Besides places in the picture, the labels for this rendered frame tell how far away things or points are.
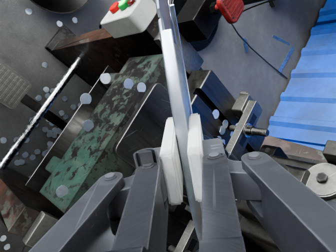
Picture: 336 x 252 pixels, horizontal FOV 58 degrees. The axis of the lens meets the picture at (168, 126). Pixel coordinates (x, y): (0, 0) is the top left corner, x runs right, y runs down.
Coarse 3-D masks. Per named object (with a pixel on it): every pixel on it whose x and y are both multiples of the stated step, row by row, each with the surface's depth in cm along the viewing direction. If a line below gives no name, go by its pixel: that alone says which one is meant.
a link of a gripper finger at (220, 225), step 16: (208, 160) 14; (224, 160) 14; (208, 176) 13; (224, 176) 13; (208, 192) 12; (224, 192) 11; (208, 208) 11; (224, 208) 10; (208, 224) 10; (224, 224) 10; (208, 240) 8; (224, 240) 8; (240, 240) 8
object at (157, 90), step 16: (144, 96) 50; (160, 96) 51; (144, 112) 49; (160, 112) 52; (128, 128) 48; (144, 128) 50; (160, 128) 52; (128, 144) 48; (144, 144) 50; (160, 144) 52; (128, 160) 48
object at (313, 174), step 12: (276, 156) 54; (288, 168) 47; (300, 168) 46; (312, 168) 47; (324, 168) 46; (300, 180) 45; (312, 180) 46; (324, 180) 44; (324, 192) 44; (240, 204) 49; (252, 216) 47; (252, 228) 49; (252, 240) 51; (264, 240) 47
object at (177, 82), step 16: (160, 0) 22; (160, 16) 20; (160, 32) 18; (176, 32) 42; (176, 48) 29; (176, 64) 18; (176, 80) 18; (176, 96) 18; (176, 112) 18; (176, 128) 18; (192, 192) 19; (192, 208) 20
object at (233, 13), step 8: (216, 0) 62; (224, 0) 61; (232, 0) 63; (240, 0) 65; (216, 8) 66; (224, 8) 62; (232, 8) 63; (240, 8) 65; (224, 16) 64; (232, 16) 64
